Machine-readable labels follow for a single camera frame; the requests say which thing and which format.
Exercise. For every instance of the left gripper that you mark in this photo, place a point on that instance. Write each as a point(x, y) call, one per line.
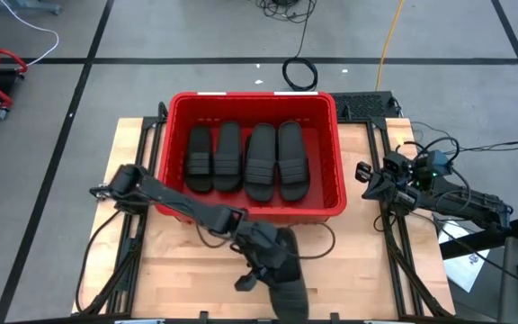
point(261, 245)

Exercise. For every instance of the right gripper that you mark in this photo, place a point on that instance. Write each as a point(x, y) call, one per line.
point(403, 191)

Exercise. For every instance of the black rubber slide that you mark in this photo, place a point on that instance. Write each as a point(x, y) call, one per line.
point(199, 180)
point(293, 189)
point(228, 177)
point(292, 301)
point(260, 189)

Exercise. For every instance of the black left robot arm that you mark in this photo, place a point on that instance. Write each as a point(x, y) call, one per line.
point(182, 207)

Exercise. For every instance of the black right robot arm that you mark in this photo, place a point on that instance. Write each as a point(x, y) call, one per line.
point(466, 202)

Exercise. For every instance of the red plastic bin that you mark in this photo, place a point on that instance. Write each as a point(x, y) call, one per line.
point(322, 198)

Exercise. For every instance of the black computer box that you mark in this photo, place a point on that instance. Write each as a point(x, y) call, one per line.
point(367, 104)

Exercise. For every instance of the white paper sheet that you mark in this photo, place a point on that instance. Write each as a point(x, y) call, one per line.
point(466, 272)

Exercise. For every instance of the grey metal floor stand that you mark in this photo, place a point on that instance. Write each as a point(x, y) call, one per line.
point(20, 5)

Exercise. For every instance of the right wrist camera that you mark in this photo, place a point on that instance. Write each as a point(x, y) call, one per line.
point(394, 164)

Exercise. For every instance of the black aluminium rig frame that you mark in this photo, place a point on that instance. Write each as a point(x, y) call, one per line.
point(126, 270)

